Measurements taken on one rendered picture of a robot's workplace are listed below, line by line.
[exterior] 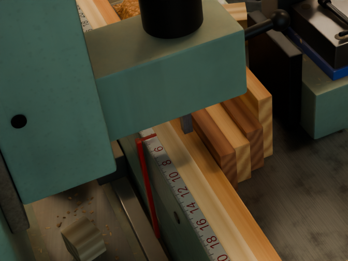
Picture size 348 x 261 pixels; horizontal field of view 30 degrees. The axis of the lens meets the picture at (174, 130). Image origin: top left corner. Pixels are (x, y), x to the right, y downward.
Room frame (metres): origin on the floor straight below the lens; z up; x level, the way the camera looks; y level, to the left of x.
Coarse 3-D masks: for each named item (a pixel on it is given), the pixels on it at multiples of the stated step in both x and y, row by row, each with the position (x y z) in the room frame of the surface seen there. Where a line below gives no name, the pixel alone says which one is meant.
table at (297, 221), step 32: (224, 0) 0.76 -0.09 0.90; (288, 128) 0.49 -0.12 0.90; (128, 160) 0.53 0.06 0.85; (288, 160) 0.45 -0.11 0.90; (320, 160) 0.44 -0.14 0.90; (256, 192) 0.41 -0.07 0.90; (288, 192) 0.40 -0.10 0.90; (320, 192) 0.40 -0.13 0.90; (288, 224) 0.37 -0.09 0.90; (320, 224) 0.36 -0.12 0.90; (288, 256) 0.33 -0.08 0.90; (320, 256) 0.33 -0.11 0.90
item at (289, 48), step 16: (256, 16) 0.57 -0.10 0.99; (272, 32) 0.53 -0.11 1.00; (256, 48) 0.55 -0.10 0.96; (272, 48) 0.52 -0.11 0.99; (288, 48) 0.50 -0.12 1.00; (256, 64) 0.55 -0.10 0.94; (272, 64) 0.52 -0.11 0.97; (288, 64) 0.49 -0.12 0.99; (272, 80) 0.52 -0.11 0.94; (288, 80) 0.49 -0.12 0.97; (272, 96) 0.52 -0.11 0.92; (288, 96) 0.49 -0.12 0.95; (288, 112) 0.49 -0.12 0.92
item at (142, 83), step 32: (96, 32) 0.47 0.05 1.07; (128, 32) 0.46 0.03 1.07; (224, 32) 0.44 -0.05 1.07; (96, 64) 0.42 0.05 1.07; (128, 64) 0.41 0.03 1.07; (160, 64) 0.42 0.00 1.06; (192, 64) 0.42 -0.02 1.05; (224, 64) 0.43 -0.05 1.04; (128, 96) 0.41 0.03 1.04; (160, 96) 0.42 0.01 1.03; (192, 96) 0.42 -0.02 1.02; (224, 96) 0.43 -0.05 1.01; (128, 128) 0.41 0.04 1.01
